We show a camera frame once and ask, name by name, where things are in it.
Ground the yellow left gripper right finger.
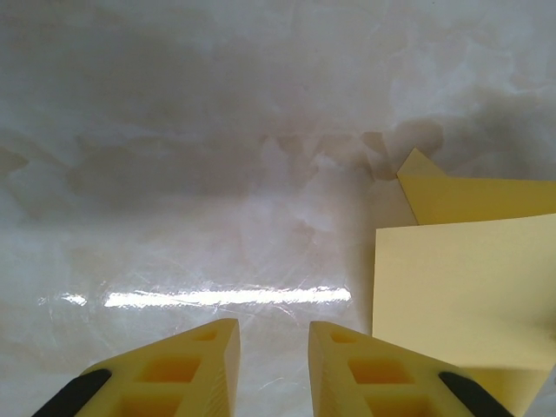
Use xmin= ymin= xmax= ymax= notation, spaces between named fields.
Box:
xmin=308 ymin=320 xmax=513 ymax=417

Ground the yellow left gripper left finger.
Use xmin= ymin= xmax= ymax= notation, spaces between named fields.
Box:
xmin=36 ymin=318 xmax=241 ymax=417

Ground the pale yellow paper sheet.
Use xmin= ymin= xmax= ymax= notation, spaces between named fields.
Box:
xmin=372 ymin=147 xmax=556 ymax=417

